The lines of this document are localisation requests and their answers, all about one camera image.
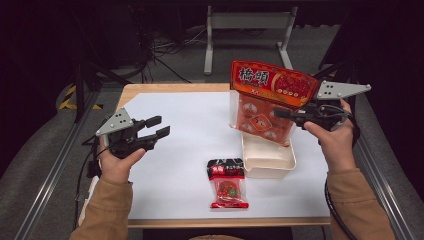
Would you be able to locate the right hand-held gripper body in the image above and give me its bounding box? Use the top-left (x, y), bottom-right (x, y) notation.
top-left (294, 79), bottom-right (372, 132)

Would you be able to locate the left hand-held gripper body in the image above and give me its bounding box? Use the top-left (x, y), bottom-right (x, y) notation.
top-left (95, 107), bottom-right (158, 160)

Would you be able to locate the large orange seasoning packet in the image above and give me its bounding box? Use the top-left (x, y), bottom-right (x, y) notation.
top-left (229, 59), bottom-right (320, 148)

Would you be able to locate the cream divided plastic container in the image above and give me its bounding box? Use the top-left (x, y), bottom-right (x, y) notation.
top-left (240, 130), bottom-right (297, 179)

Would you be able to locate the person's left hand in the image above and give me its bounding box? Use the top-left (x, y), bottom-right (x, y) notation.
top-left (99, 139), bottom-right (147, 184)

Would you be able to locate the person's right hand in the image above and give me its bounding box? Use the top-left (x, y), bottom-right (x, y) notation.
top-left (303, 99), bottom-right (358, 174)

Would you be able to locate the white table mat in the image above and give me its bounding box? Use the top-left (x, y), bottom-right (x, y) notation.
top-left (78, 91), bottom-right (331, 226)

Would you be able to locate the black tripod stand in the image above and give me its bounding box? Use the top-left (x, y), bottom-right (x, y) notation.
top-left (71, 59), bottom-right (132, 123)
top-left (301, 59), bottom-right (360, 116)

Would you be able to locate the yellow and black floor tape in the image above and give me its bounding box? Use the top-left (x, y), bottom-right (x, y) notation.
top-left (59, 85), bottom-right (103, 111)

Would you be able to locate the small red seasoning packet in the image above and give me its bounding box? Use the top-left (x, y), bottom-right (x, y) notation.
top-left (207, 158), bottom-right (250, 210)

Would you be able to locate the grey metal stand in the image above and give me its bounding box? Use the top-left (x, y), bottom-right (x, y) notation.
top-left (203, 5), bottom-right (299, 76)

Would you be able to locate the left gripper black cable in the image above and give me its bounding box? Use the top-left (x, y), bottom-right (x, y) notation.
top-left (72, 134), bottom-right (113, 231)

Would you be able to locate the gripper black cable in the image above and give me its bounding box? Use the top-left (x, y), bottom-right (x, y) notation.
top-left (324, 109), bottom-right (362, 240)
top-left (72, 134), bottom-right (113, 231)

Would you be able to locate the aluminium rail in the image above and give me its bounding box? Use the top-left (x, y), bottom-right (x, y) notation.
top-left (14, 91), bottom-right (101, 240)
top-left (333, 91), bottom-right (418, 240)

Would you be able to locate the bundle of black cables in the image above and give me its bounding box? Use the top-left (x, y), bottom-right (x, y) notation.
top-left (131, 6), bottom-right (208, 84)

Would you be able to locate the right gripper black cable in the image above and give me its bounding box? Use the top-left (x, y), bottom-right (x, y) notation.
top-left (324, 109), bottom-right (362, 240)

